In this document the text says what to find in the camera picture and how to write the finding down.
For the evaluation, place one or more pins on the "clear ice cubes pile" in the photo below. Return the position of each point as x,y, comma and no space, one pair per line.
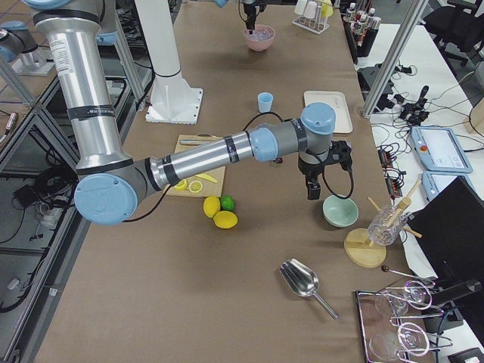
259,35

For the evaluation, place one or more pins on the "white cup rack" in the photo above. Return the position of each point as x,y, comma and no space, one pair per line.
313,15

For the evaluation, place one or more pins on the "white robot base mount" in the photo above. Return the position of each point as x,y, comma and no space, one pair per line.
172,100

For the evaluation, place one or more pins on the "teach pendant near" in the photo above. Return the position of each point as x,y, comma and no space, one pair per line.
435,182

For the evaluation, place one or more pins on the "green lime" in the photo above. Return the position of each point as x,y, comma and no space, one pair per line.
227,203

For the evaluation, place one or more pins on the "whole lemon near board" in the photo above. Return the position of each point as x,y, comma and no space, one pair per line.
211,206

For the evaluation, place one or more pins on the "light blue plastic cup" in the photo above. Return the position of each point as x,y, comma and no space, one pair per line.
265,101

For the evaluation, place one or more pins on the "teach pendant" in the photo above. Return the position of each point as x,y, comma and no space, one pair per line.
435,182
439,150

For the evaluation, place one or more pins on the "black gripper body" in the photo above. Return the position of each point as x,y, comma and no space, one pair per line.
248,9
308,169

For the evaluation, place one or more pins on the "whole lemon outer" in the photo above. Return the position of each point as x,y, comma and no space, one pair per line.
225,219

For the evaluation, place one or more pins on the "green ceramic bowl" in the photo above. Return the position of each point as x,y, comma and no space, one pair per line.
340,213

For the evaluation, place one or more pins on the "bamboo cutting board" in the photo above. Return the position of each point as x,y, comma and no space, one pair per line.
209,188

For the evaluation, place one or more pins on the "clear patterned glass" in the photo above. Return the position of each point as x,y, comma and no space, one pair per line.
380,231

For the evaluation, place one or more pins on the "lemon half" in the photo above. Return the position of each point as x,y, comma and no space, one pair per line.
195,186
181,185

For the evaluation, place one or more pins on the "pink bowl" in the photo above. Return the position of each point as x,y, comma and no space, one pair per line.
259,46

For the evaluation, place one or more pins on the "teach pendant far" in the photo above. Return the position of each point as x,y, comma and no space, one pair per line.
439,150

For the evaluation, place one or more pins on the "lemon half lower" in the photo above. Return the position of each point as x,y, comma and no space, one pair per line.
195,186

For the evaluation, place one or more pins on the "lemon half upper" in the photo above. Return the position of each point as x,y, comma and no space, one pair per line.
181,185

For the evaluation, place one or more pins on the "metal ice scoop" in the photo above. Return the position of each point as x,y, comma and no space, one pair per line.
304,282

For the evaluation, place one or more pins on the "wooden glass stand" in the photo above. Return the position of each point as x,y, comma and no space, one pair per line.
358,245

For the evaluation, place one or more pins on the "wire glass holder tray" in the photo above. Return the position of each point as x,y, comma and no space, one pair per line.
392,323

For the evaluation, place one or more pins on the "steel muddler black tip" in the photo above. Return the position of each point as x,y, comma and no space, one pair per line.
193,143

